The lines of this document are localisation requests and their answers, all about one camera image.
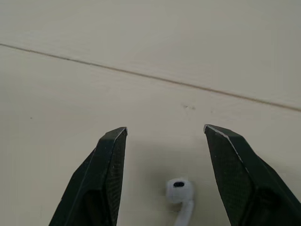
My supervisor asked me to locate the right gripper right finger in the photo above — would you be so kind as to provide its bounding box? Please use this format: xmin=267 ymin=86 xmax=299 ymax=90
xmin=203 ymin=124 xmax=301 ymax=226

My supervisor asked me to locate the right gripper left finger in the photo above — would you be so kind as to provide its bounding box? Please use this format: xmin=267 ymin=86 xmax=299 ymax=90
xmin=48 ymin=127 xmax=128 ymax=226

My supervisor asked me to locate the white earbud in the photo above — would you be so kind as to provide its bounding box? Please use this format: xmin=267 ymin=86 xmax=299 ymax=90
xmin=166 ymin=178 xmax=195 ymax=226

